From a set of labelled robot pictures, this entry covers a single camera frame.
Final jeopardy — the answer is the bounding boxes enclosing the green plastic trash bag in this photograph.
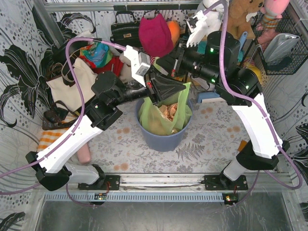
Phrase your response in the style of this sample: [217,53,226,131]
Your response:
[138,57,193,137]

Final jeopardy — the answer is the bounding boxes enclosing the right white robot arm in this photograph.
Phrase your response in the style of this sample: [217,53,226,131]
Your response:
[156,31,289,190]

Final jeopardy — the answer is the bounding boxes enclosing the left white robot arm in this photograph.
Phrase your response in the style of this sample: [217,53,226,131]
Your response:
[26,71,186,191]

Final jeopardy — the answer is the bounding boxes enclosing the magenta hanging cloth bag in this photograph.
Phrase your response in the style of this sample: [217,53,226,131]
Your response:
[139,13,173,57]

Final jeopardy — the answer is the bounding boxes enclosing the blue plastic trash bin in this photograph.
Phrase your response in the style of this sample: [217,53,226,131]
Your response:
[134,99,193,152]

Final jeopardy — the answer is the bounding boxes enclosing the cream canvas tote bag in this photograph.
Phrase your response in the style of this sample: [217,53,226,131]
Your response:
[45,57,99,113]

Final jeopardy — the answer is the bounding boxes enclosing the brown leather bag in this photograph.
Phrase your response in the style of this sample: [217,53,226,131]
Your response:
[42,101,79,130]

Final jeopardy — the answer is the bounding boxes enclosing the crumpled brown paper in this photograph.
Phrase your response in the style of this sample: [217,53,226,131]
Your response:
[157,103,178,122]

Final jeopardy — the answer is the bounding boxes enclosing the white plush lamb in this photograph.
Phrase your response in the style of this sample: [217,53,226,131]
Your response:
[119,53,133,83]

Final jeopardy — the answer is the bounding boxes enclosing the orange plush toy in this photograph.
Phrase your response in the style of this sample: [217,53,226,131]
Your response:
[167,21,180,47]

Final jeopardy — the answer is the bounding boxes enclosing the red folded cloth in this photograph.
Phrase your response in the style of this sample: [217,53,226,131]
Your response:
[93,56,124,77]

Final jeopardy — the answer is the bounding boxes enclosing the white plush dog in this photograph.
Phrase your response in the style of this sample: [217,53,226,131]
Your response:
[197,0,224,36]

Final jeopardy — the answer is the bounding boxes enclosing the black leather handbag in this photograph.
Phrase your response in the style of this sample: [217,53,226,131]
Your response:
[110,11,141,47]

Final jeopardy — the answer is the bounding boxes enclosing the colourful scarf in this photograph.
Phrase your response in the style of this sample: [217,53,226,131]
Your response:
[79,42,113,69]

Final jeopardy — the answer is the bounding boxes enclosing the yellow plush duck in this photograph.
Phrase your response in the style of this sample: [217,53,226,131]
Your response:
[243,60,263,84]

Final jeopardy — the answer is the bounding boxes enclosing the brown plush bear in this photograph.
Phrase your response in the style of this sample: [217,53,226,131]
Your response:
[227,0,264,39]

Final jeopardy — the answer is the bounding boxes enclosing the silver foil pouch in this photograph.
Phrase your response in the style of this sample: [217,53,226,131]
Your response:
[263,33,300,63]

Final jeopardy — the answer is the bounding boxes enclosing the pink glasses case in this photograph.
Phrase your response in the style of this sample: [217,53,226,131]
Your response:
[77,143,91,164]

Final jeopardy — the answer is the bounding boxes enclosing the colourful sock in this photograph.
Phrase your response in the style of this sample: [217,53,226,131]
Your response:
[238,140,248,152]

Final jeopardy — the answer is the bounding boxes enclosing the pink plush toy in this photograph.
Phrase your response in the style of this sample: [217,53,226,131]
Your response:
[256,0,290,31]

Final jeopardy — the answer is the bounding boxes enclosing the black curved hat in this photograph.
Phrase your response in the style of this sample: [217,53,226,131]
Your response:
[52,41,88,64]

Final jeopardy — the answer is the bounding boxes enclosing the orange checked towel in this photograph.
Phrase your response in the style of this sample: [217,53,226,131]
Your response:
[37,128,68,152]

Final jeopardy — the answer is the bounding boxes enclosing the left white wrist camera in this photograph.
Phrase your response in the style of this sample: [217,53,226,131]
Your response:
[124,45,151,87]

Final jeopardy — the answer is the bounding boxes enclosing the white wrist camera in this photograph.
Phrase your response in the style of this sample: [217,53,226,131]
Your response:
[124,45,151,87]
[186,10,208,48]

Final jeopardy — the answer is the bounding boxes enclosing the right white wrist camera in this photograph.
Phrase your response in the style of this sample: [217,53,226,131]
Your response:
[186,10,208,48]

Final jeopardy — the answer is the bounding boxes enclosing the black wire basket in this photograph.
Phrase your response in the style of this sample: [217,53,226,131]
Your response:
[252,12,308,75]

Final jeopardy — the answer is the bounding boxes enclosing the metal base rail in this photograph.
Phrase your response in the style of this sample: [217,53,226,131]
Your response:
[44,172,248,203]

